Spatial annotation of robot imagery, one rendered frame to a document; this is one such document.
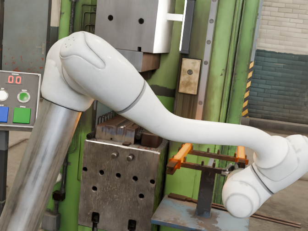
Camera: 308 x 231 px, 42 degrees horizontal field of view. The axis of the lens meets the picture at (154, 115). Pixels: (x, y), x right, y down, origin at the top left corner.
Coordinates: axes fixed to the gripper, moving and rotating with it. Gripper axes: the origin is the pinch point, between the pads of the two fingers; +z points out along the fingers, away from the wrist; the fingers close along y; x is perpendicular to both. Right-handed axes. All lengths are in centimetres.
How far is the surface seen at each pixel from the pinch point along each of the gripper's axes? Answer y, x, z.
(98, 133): -69, -7, 40
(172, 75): -44, 23, 87
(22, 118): -102, -2, 23
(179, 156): -24.1, -3.4, 10.5
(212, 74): -19, 29, 54
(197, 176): -19, -24, 55
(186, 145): -23.8, -3.0, 29.2
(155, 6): -48, 57, 39
